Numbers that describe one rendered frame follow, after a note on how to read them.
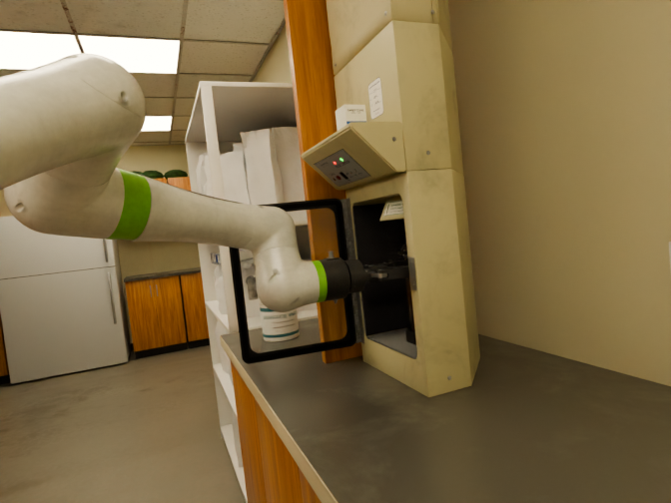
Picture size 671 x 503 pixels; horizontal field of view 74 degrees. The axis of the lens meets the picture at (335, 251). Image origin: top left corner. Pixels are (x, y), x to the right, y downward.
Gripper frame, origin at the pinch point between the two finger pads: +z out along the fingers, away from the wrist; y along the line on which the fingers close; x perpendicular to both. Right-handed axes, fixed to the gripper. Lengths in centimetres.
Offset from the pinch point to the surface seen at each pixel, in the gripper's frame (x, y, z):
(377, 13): -55, -8, -10
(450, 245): -5.3, -14.0, -1.0
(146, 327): 84, 487, -83
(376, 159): -24.2, -12.0, -15.5
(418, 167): -21.9, -14.0, -7.1
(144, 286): 35, 487, -80
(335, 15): -65, 13, -10
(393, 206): -14.9, -2.4, -7.2
